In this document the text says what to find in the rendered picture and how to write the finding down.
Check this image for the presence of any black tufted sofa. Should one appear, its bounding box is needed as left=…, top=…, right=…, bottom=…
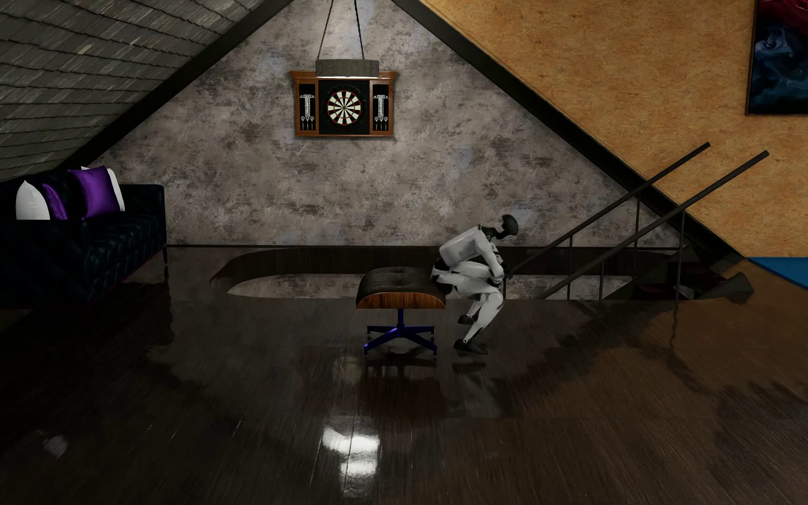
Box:
left=0, top=170, right=168, bottom=333

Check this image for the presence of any large purple cushion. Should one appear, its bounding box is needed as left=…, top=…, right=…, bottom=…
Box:
left=68, top=166, right=122, bottom=220

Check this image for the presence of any hanging grey pendant lamp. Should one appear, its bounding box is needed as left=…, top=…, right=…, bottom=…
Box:
left=314, top=0, right=381, bottom=79

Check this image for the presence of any small purple cushion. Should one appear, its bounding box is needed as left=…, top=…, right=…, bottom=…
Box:
left=41, top=182, right=69, bottom=222

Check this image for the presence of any abstract red blue painting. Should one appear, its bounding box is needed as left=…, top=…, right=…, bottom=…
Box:
left=745, top=0, right=808, bottom=116

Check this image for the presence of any white humanoid robot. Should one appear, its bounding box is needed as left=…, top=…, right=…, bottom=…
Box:
left=431, top=215, right=520, bottom=355

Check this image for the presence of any white cushion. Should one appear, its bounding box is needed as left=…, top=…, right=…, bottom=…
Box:
left=80, top=166, right=126, bottom=213
left=15, top=180, right=51, bottom=222

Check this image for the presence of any black metal stair railing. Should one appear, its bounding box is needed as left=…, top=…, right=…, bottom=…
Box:
left=509, top=142, right=712, bottom=281
left=537, top=149, right=771, bottom=304

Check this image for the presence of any wooden dartboard cabinet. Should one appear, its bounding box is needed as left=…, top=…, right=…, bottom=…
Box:
left=290, top=69, right=398, bottom=139

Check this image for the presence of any blue mat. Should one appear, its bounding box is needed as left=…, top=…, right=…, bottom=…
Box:
left=748, top=257, right=808, bottom=291

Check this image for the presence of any black leather ottoman stool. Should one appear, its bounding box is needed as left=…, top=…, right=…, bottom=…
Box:
left=355, top=267, right=447, bottom=355

